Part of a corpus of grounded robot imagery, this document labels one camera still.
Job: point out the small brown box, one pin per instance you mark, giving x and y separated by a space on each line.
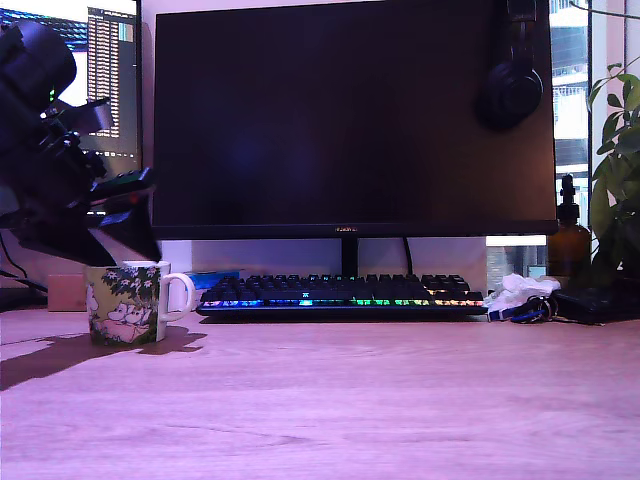
65 292

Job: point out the black monitor base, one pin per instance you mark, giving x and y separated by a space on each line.
22 299

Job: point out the illustrated ceramic mug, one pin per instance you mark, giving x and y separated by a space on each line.
130 305

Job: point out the blue tissue pack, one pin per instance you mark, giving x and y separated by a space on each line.
210 281

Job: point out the lit computer monitor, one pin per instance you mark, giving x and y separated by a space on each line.
125 100

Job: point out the backlit black keyboard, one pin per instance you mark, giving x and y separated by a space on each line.
325 290

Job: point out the large black computer monitor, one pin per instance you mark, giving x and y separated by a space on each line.
320 125

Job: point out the crumpled white tissue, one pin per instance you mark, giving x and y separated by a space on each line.
520 287

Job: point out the black headphones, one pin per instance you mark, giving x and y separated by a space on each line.
510 95

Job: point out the amber pump bottle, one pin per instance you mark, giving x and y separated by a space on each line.
567 245

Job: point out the black pouch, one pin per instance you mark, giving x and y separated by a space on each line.
595 302

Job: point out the green leafy plant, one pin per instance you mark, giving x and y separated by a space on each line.
620 200

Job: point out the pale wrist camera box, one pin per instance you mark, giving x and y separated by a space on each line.
97 117

